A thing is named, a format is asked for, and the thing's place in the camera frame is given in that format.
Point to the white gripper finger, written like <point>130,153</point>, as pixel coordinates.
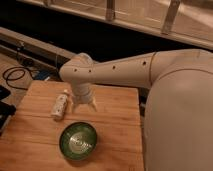
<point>74,107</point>
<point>93,105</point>

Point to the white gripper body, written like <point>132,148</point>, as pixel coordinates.
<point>82,93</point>

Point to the white plastic bottle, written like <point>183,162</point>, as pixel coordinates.
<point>59,106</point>

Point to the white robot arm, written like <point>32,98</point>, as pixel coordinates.
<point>178,123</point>

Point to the green ceramic bowl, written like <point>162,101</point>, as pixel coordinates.
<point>78,140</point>

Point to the blue object on floor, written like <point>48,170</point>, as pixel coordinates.
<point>41,75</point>

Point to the black equipment at left edge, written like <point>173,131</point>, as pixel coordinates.
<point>6,110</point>

